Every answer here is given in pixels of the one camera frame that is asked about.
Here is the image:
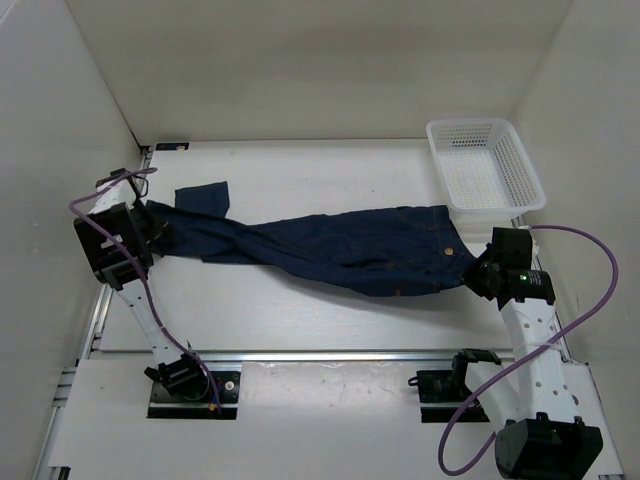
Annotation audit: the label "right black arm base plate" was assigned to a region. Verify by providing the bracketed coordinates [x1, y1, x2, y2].
[407, 370, 471, 424]

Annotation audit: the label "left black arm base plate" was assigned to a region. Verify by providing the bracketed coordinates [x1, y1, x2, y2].
[144, 356, 241, 420]

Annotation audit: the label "aluminium left frame rail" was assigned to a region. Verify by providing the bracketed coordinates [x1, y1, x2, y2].
[34, 144, 154, 480]

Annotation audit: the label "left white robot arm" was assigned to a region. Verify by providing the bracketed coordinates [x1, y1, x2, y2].
[69, 167, 219, 405]

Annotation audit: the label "white plastic mesh basket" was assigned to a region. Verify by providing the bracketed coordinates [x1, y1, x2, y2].
[426, 117, 546, 225]

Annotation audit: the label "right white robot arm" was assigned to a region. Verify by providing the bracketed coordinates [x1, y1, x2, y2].
[449, 227, 604, 479]

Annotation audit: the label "black corner bracket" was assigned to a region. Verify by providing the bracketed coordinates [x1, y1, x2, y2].
[155, 142, 190, 151]

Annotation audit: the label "dark blue denim trousers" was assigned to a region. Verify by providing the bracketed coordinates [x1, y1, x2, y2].
[146, 182, 476, 297]

